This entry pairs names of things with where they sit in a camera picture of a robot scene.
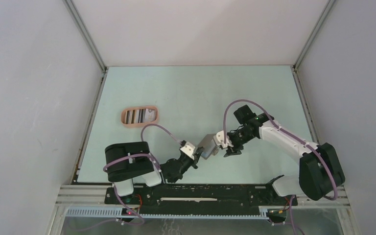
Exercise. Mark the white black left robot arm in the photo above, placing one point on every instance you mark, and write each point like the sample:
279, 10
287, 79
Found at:
126, 161

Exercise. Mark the taupe leather card holder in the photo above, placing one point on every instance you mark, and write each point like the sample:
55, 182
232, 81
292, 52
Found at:
209, 146

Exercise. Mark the stack of credit cards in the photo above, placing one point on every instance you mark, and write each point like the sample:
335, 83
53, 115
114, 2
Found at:
140, 116

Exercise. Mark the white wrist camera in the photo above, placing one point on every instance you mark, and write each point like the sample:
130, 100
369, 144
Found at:
222, 140
188, 149

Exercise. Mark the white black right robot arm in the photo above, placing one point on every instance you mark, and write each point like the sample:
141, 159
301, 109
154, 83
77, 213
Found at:
320, 172

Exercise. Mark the white cable duct strip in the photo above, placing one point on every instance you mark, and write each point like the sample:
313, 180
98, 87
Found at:
117, 213

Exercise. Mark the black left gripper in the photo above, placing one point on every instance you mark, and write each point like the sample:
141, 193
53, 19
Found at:
197, 154

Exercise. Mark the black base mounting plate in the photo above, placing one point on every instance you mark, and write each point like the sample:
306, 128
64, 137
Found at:
205, 199

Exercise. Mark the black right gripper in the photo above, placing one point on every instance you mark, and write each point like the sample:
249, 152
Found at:
228, 152

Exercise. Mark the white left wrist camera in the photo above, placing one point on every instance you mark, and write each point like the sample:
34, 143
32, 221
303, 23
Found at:
188, 149

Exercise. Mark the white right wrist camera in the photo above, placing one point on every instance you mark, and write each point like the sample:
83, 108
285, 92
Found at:
222, 140

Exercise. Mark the aluminium frame rail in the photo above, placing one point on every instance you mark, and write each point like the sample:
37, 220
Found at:
81, 195

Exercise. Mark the peach plastic card tray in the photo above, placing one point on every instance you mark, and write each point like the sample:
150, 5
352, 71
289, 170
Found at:
138, 125

